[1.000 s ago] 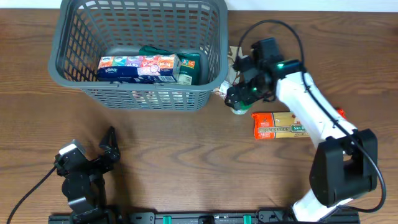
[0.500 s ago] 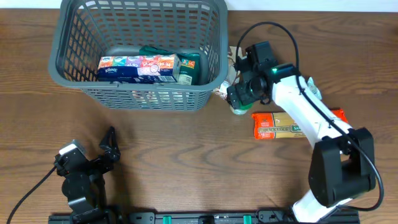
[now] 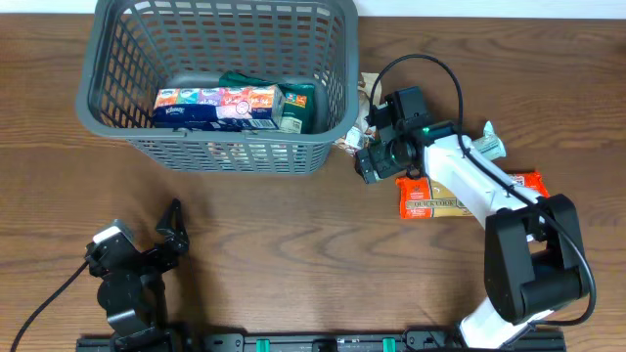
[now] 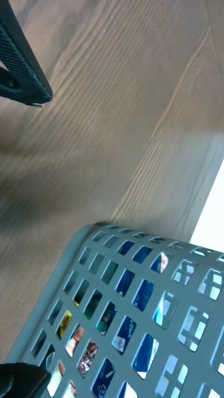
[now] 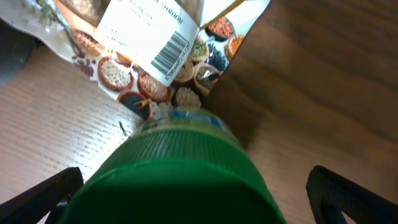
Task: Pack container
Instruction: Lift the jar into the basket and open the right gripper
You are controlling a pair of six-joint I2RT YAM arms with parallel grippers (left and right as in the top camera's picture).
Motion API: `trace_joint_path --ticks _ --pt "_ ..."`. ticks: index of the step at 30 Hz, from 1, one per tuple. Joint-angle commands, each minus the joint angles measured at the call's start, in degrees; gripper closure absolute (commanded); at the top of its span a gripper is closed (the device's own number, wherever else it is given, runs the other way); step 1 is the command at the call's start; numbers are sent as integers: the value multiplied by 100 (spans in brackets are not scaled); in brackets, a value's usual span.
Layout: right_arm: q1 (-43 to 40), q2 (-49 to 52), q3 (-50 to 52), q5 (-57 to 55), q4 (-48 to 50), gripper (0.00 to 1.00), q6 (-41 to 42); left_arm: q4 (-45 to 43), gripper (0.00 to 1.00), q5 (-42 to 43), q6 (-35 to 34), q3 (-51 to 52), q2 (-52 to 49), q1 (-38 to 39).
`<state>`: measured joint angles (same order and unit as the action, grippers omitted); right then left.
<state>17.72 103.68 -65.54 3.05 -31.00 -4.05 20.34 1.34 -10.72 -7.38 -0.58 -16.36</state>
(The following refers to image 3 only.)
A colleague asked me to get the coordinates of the blue Kleenex tissue multipack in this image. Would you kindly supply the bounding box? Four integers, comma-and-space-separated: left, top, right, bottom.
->
153, 85, 285, 132

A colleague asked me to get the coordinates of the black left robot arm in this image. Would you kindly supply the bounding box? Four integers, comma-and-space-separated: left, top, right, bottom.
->
76, 198, 194, 352

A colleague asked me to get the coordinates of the orange quick cook spaghetti pack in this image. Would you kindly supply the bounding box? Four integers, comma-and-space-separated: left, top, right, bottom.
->
394, 169, 552, 220

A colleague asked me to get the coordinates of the dark green snack bag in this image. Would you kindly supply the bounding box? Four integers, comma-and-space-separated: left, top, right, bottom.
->
219, 71, 316, 134

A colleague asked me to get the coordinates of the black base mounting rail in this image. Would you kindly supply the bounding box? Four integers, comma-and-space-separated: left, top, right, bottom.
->
75, 330, 568, 352

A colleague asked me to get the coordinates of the brown snack packet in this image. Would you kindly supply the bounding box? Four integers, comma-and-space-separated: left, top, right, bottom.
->
335, 72, 381, 156

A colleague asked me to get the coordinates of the grey plastic lattice basket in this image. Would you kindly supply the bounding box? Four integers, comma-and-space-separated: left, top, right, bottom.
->
75, 0, 359, 175

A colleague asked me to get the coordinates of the mint toilet tissue pack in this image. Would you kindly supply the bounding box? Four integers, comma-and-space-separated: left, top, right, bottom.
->
472, 121, 507, 161

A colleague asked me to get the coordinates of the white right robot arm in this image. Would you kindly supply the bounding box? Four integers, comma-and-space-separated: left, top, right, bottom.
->
355, 122, 597, 350

